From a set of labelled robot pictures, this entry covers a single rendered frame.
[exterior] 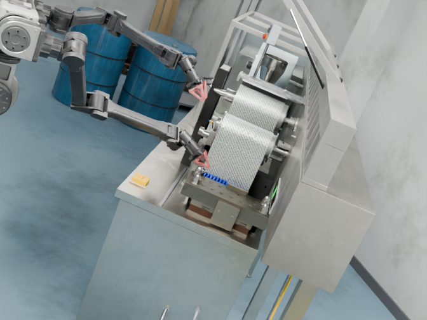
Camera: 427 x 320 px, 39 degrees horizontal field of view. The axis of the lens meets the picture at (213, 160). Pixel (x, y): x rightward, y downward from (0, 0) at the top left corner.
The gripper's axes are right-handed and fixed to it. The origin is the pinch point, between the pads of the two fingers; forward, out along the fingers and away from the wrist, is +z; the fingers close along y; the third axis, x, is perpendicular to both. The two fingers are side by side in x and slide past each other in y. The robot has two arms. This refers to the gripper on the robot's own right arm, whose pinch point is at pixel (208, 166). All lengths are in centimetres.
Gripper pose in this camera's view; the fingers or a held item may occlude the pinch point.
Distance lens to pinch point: 273.7
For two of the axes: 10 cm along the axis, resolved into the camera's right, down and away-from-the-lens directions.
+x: 7.5, -5.8, -3.2
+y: -1.6, 3.0, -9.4
